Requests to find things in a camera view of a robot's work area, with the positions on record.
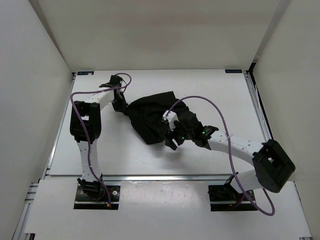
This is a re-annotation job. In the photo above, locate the white front cover panel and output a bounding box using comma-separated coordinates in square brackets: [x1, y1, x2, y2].
[25, 180, 311, 240]

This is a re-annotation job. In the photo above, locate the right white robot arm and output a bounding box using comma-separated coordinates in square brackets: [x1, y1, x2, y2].
[165, 120, 296, 200]

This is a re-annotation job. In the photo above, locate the front aluminium rail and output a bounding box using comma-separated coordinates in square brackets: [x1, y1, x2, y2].
[103, 174, 230, 182]

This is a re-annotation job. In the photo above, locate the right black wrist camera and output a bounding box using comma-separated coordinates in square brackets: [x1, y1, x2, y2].
[162, 110, 219, 142]

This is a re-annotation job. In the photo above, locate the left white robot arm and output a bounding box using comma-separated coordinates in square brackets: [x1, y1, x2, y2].
[69, 89, 128, 200]

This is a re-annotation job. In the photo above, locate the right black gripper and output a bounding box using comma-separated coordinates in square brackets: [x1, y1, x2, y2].
[162, 117, 194, 151]

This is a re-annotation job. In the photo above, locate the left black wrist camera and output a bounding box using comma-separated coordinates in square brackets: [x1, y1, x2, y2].
[99, 75, 123, 88]

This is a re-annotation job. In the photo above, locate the black skirt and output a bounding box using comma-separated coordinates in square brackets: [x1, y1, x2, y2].
[124, 91, 178, 145]

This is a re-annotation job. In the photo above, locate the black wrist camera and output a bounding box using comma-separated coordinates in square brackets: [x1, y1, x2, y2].
[99, 75, 123, 88]
[162, 110, 219, 142]

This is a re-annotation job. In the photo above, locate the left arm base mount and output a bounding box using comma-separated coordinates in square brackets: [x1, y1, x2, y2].
[73, 178, 121, 210]

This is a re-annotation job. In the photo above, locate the right aluminium frame rail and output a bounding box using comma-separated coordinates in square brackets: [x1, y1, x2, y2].
[243, 71, 273, 141]

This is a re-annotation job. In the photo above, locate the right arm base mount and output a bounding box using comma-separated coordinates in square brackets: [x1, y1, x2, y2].
[206, 179, 257, 212]

